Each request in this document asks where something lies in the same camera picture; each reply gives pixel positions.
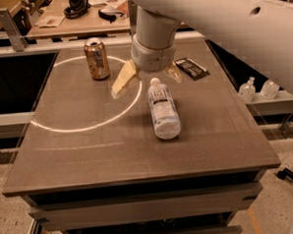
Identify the small clear bottle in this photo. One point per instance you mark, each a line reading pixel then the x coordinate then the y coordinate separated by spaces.
pixel 247 90
pixel 270 89

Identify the middle metal bracket post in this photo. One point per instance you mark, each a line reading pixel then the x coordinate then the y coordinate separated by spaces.
pixel 132 8

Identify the small clear bottle right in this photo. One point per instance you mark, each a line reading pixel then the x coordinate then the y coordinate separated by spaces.
pixel 270 89

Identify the clear plastic water bottle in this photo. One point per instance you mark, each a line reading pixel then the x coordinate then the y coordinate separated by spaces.
pixel 164 115

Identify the magazine papers stack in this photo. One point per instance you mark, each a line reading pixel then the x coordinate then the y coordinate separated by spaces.
pixel 112 7

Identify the grey drawer cabinet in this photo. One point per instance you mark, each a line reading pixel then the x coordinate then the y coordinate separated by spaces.
pixel 202 204

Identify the copper soda can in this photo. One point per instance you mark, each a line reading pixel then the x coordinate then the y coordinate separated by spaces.
pixel 97 59

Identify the paper note left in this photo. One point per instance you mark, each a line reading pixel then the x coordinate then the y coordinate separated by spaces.
pixel 50 22

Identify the black chair leg caster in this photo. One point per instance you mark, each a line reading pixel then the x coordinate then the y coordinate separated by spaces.
pixel 285 173

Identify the small clear bottle left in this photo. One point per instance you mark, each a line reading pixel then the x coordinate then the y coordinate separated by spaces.
pixel 247 90

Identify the wooden background desk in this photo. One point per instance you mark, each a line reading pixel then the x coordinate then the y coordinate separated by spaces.
pixel 89 24

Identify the black snack packet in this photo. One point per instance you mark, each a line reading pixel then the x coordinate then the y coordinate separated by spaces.
pixel 191 68

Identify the black headphones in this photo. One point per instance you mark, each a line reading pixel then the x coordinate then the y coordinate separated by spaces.
pixel 76 9

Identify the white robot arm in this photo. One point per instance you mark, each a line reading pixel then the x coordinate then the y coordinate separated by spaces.
pixel 259 32

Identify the metal bracket post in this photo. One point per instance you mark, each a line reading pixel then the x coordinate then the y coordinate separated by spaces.
pixel 132 8
pixel 17 41

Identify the left metal bracket post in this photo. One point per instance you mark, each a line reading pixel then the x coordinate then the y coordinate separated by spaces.
pixel 17 41

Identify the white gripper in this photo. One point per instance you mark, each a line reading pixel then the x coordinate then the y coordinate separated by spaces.
pixel 152 59

